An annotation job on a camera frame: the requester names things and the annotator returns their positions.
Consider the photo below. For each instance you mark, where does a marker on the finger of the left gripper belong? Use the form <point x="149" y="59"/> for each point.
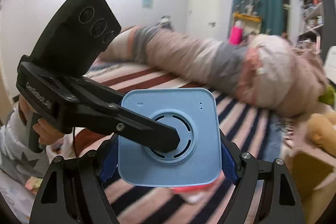
<point x="145" y="131"/>

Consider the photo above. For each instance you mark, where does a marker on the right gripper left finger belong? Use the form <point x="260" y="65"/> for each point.
<point x="108" y="152"/>

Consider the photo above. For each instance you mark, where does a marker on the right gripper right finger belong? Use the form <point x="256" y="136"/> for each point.
<point x="230" y="159"/>

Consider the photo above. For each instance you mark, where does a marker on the light blue square device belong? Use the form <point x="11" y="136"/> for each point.
<point x="182" y="145"/>

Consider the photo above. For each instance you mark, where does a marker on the grey star-pattern sleeve forearm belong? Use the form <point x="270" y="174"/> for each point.
<point x="18" y="162"/>

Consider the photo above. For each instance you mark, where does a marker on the person's left hand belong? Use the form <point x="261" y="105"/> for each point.
<point x="48" y="135"/>

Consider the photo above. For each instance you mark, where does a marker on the cardboard box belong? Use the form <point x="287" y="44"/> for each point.
<point x="313" y="172"/>

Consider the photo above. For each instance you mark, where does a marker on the brown plush toy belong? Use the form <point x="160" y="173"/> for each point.
<point x="321" y="131"/>

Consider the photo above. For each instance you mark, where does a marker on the rolled pink grey duvet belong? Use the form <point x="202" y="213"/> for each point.
<point x="267" y="72"/>

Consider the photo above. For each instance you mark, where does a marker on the green plush toy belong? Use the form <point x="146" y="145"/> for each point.
<point x="328" y="97"/>

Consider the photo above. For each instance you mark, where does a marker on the white door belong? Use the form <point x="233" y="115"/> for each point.
<point x="202" y="20"/>

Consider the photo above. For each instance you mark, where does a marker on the yellow shelf cabinet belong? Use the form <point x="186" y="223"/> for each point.
<point x="250" y="24"/>

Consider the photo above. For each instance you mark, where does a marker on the black bookshelf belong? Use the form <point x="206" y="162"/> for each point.
<point x="318" y="24"/>

